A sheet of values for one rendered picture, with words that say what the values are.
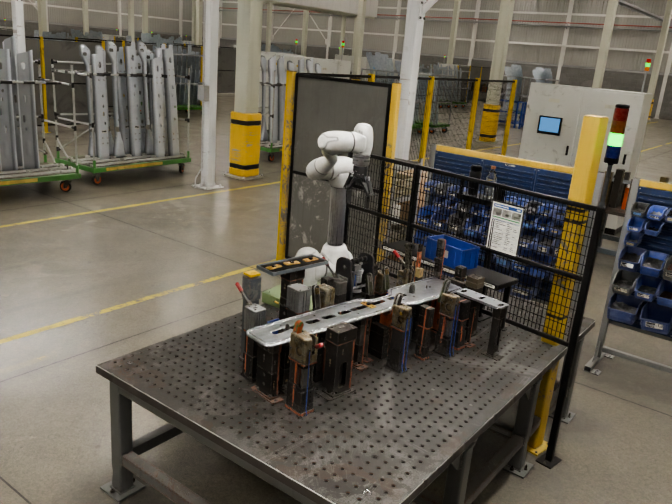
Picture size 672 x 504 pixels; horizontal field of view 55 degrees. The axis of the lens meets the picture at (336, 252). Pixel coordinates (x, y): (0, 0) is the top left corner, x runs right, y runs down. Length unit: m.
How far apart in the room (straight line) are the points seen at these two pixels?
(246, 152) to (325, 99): 5.12
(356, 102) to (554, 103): 4.81
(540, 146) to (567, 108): 0.66
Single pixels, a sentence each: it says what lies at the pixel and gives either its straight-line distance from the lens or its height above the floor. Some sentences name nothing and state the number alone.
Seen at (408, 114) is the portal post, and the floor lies 1.56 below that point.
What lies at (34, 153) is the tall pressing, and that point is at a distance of 10.03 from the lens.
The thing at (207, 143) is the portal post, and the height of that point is 0.70.
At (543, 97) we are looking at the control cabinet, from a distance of 10.20.
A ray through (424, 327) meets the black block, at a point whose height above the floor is 0.88.
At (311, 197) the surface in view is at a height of 0.84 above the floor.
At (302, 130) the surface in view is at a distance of 6.29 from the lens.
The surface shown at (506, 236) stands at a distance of 3.92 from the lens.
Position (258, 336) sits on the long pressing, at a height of 1.00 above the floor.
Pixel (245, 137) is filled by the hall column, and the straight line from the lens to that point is 11.03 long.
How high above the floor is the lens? 2.22
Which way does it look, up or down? 17 degrees down
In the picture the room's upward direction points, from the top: 5 degrees clockwise
